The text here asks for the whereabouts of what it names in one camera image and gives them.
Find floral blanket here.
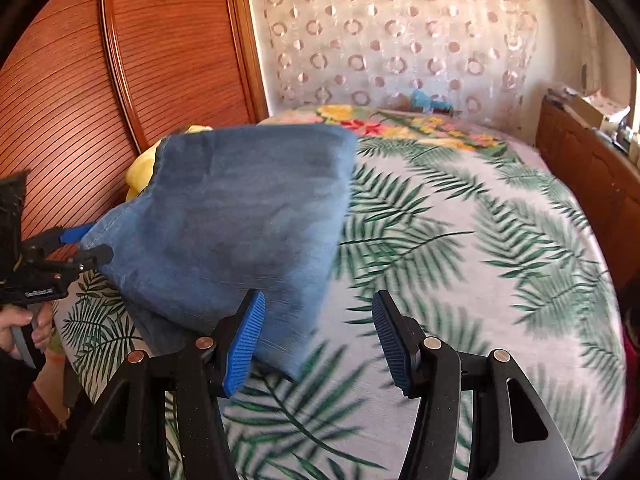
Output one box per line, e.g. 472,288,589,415
257,104,541,161

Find wooden cabinet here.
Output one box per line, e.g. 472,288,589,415
535,95,640,291

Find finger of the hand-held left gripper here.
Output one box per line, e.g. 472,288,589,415
22,225,98,257
44,246,115,275

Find blue denim pants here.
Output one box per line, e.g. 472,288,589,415
80,122,358,383

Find yellow plush toy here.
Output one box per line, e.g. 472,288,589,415
124,124,213,203

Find person's left hand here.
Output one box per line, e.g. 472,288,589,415
0,302,53,361

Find sheer circle pattern curtain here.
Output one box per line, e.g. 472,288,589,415
245,0,591,131

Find clutter of boxes and bottles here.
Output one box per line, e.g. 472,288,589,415
547,85,640,161

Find blue crumpled bag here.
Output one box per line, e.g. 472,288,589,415
410,89,453,115

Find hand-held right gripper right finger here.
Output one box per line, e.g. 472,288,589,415
371,290,581,480

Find palm leaf print sheet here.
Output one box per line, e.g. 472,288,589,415
52,135,628,480

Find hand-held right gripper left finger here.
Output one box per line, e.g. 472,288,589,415
60,289,267,480

